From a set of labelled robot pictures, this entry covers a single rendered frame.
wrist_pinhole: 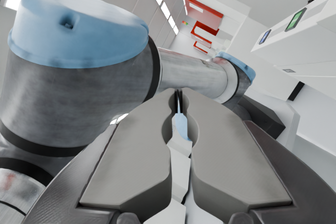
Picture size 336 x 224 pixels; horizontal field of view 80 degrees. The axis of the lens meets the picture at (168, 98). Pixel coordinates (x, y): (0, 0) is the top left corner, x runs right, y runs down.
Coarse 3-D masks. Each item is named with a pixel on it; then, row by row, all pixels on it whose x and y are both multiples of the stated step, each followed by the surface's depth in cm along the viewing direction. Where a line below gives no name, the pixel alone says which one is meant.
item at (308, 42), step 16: (320, 0) 46; (288, 16) 65; (304, 16) 52; (272, 32) 76; (288, 32) 56; (304, 32) 48; (320, 32) 44; (256, 48) 86; (272, 48) 73; (288, 48) 64; (304, 48) 57; (320, 48) 52; (288, 64) 82
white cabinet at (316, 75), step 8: (304, 64) 71; (312, 64) 67; (320, 64) 63; (328, 64) 59; (288, 72) 95; (296, 72) 87; (304, 72) 81; (312, 72) 75; (320, 72) 70; (328, 72) 66; (304, 80) 92; (312, 80) 85; (320, 80) 79; (328, 80) 73; (320, 88) 91; (328, 88) 84
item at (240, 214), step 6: (120, 216) 6; (126, 216) 6; (132, 216) 6; (234, 216) 5; (240, 216) 5; (246, 216) 5; (120, 222) 5; (126, 222) 5; (132, 222) 5; (138, 222) 5; (228, 222) 5; (234, 222) 5; (240, 222) 5; (246, 222) 5; (252, 222) 5
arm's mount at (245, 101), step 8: (240, 104) 69; (248, 104) 67; (256, 104) 68; (248, 112) 66; (256, 112) 64; (264, 112) 63; (272, 112) 69; (256, 120) 64; (264, 120) 62; (272, 120) 60; (280, 120) 64; (264, 128) 62; (272, 128) 60; (280, 128) 60; (272, 136) 61
